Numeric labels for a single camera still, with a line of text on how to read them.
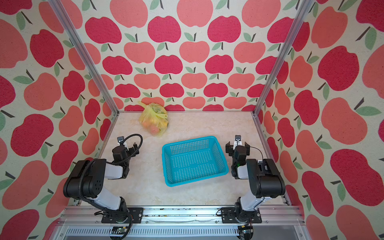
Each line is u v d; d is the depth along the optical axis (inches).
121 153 28.5
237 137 32.0
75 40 31.7
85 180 18.3
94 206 20.8
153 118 40.7
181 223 28.8
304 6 27.2
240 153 27.8
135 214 29.9
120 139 32.3
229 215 28.9
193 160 37.6
